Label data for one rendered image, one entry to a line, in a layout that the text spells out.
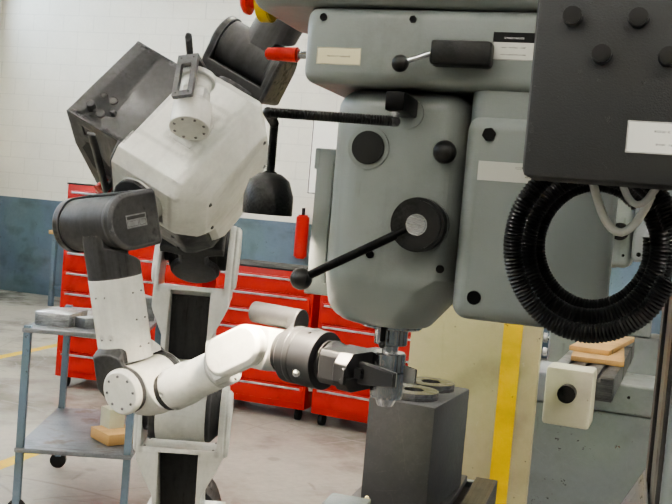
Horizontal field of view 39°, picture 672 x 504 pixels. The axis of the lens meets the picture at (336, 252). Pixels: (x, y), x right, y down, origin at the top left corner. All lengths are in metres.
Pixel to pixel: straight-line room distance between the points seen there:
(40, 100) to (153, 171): 10.95
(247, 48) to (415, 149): 0.63
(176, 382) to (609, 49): 0.92
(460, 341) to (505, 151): 1.93
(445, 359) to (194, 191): 1.64
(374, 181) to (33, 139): 11.41
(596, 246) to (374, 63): 0.36
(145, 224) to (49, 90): 10.93
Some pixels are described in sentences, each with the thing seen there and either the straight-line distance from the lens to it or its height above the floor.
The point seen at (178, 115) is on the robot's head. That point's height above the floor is 1.59.
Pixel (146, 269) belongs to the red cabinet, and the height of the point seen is 0.90.
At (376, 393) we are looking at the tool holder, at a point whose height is 1.21.
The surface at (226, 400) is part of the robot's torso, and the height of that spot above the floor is 1.04.
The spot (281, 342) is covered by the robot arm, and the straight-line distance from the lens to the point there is 1.42.
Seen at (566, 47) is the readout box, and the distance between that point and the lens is 0.95.
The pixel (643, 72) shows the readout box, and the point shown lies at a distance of 0.95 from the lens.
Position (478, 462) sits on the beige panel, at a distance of 3.15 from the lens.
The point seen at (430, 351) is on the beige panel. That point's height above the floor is 1.02.
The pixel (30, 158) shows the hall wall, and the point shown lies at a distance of 12.58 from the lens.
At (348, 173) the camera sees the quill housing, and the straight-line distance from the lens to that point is 1.26.
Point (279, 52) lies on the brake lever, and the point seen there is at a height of 1.70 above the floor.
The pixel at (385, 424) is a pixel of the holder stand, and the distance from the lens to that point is 1.64.
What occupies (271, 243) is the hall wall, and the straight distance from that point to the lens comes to 11.01.
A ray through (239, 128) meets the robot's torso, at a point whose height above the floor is 1.59.
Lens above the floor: 1.47
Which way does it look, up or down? 3 degrees down
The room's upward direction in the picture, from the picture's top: 5 degrees clockwise
